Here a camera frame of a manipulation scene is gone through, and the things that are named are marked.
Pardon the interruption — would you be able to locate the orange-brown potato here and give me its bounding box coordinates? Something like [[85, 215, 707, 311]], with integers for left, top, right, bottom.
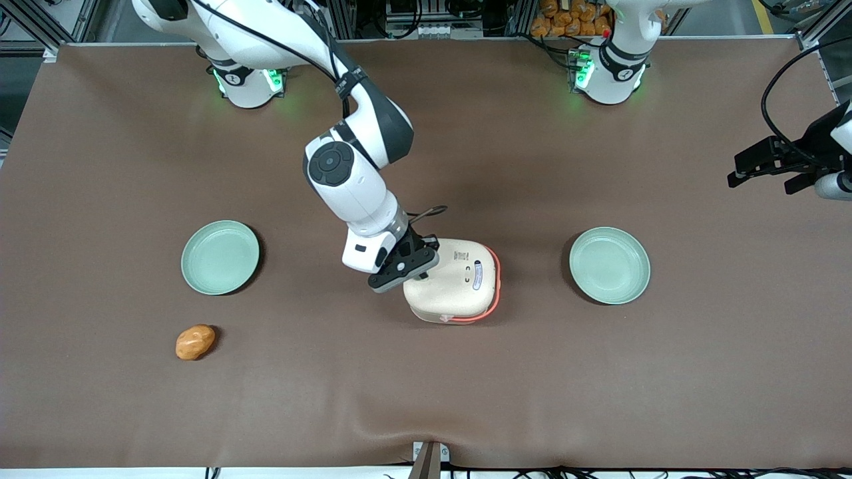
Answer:
[[175, 324, 217, 361]]

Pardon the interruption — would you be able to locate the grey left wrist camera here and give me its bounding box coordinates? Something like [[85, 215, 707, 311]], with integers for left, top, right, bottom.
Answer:
[[815, 171, 852, 202]]

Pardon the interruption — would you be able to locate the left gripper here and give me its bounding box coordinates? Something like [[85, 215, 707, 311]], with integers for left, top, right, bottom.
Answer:
[[727, 100, 852, 196]]

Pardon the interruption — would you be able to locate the brown table cloth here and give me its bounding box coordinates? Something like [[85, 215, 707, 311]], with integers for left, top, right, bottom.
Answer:
[[0, 37, 852, 470]]

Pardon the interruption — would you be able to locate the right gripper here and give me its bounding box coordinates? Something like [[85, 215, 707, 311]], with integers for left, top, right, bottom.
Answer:
[[342, 226, 441, 285]]

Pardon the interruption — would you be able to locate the metal table clamp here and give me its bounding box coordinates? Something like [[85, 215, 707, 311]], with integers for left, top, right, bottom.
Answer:
[[410, 440, 451, 479]]

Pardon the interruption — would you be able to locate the aluminium frame strut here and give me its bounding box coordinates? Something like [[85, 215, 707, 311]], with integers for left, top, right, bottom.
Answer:
[[795, 0, 852, 51], [0, 0, 101, 62]]

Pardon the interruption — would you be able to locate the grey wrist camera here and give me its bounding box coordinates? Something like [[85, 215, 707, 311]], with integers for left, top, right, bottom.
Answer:
[[368, 261, 440, 294], [815, 171, 852, 202]]

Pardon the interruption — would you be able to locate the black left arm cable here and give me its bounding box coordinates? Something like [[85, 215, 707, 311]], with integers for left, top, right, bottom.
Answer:
[[761, 37, 852, 167]]

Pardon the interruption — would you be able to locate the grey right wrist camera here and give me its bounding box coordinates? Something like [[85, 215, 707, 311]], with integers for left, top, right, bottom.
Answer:
[[368, 261, 440, 294]]

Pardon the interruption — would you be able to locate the grey equipment box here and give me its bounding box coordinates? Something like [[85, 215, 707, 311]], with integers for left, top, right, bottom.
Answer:
[[385, 0, 485, 39]]

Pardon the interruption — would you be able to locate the bag of orange breads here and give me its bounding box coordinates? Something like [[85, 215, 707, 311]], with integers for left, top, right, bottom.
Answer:
[[531, 0, 612, 38]]

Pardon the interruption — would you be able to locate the pale green round plate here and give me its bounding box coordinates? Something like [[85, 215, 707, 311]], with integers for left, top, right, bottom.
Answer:
[[568, 227, 652, 305], [181, 220, 260, 296]]

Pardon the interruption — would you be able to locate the cream rice cooker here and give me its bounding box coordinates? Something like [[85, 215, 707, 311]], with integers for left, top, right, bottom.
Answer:
[[403, 238, 502, 325]]

